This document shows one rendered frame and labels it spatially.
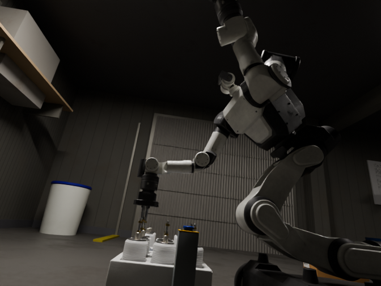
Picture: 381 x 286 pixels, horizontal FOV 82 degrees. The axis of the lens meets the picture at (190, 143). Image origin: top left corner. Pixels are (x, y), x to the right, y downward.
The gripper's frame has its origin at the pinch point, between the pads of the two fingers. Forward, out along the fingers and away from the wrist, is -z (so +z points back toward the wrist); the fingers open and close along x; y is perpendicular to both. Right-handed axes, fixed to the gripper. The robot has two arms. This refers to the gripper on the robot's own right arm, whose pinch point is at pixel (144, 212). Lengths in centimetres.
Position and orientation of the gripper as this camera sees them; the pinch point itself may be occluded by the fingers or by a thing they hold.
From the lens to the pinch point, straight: 113.9
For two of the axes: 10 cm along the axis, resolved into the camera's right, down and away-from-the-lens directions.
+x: -9.9, -1.0, 0.4
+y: 0.0, -3.5, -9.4
